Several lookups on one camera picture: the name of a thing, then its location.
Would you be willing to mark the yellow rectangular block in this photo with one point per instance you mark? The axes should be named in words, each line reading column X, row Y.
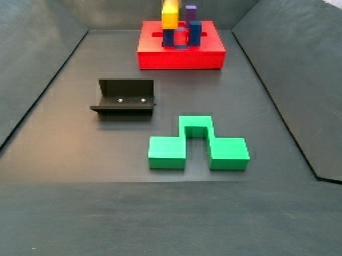
column 170, row 14

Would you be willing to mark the black angle bracket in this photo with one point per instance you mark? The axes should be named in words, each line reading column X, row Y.
column 125, row 95

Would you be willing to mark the green zigzag block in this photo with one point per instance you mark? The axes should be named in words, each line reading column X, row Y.
column 225, row 153

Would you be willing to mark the purple peg tall back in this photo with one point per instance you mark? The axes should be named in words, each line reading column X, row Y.
column 190, row 14

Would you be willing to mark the blue peg far right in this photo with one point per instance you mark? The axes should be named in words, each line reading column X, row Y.
column 194, row 33

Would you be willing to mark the blue peg far left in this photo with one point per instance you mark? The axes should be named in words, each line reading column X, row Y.
column 168, row 38

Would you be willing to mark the red board with slots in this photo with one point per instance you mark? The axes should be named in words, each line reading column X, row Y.
column 155, row 57

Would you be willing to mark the blue peg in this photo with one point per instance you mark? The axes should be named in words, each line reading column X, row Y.
column 194, row 33
column 168, row 38

